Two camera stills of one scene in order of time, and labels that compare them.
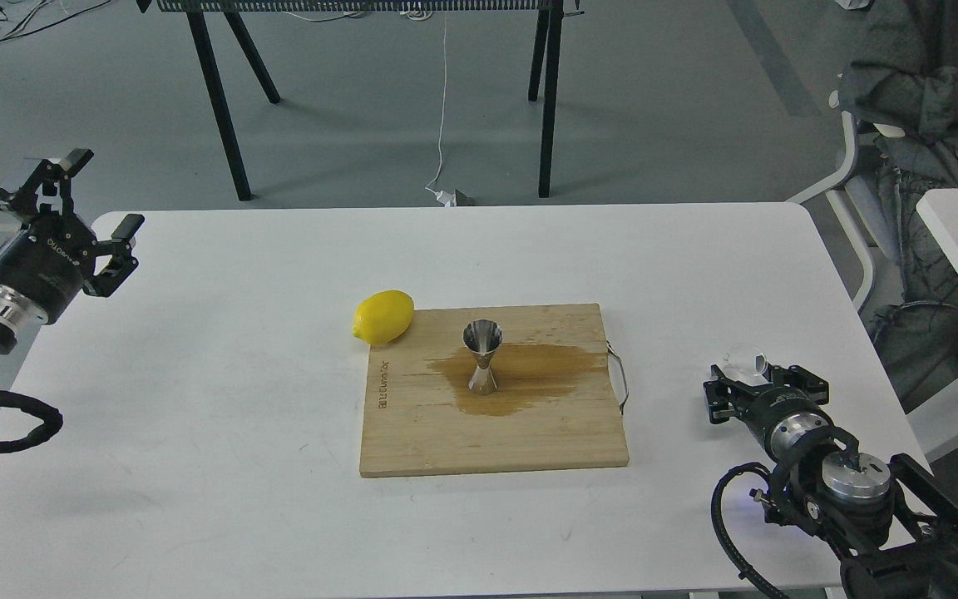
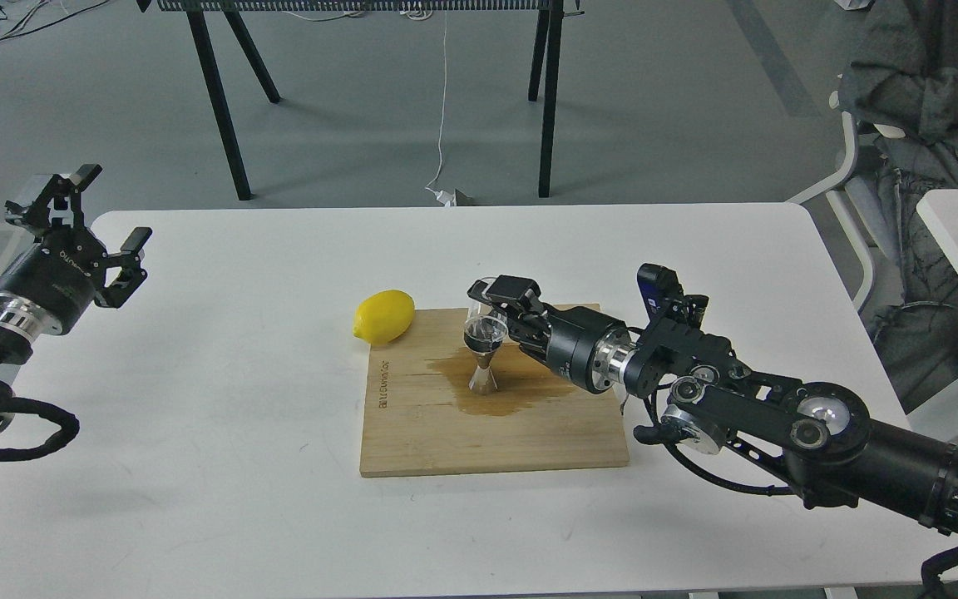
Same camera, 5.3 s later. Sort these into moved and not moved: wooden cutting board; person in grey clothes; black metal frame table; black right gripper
Moved: black right gripper
Not moved: person in grey clothes; black metal frame table; wooden cutting board
